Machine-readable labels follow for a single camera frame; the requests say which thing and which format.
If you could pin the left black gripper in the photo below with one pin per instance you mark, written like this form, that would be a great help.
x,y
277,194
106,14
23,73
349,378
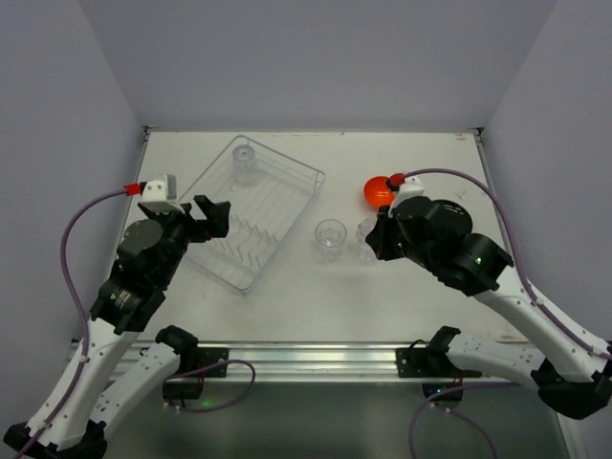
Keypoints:
x,y
192,221

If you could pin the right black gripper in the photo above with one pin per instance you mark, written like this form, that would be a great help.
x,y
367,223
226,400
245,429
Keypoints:
x,y
383,234

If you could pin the clear glass cup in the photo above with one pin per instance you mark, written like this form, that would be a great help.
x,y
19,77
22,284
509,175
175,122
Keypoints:
x,y
364,228
244,164
330,235

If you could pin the orange plastic bowl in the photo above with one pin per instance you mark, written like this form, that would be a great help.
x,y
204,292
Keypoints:
x,y
377,193

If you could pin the clear glass cup front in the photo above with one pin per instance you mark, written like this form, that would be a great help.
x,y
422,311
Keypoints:
x,y
330,235

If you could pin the clear glass cup back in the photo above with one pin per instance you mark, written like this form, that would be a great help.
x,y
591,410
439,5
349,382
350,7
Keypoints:
x,y
244,164

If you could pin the black plate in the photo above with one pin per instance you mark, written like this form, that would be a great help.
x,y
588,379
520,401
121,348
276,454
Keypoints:
x,y
456,217

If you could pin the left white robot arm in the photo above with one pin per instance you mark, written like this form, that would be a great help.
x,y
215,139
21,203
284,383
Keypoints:
x,y
77,419

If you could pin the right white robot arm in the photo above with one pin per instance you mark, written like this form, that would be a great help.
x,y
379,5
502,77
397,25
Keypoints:
x,y
564,364

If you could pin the clear plastic dish rack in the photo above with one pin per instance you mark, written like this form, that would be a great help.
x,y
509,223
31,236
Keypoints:
x,y
260,215

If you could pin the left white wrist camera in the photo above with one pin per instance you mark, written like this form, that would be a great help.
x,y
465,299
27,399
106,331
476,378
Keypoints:
x,y
159,194

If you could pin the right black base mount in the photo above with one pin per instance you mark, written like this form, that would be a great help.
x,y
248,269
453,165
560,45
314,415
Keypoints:
x,y
421,368

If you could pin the aluminium mounting rail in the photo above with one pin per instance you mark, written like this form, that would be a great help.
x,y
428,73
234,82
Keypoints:
x,y
286,362

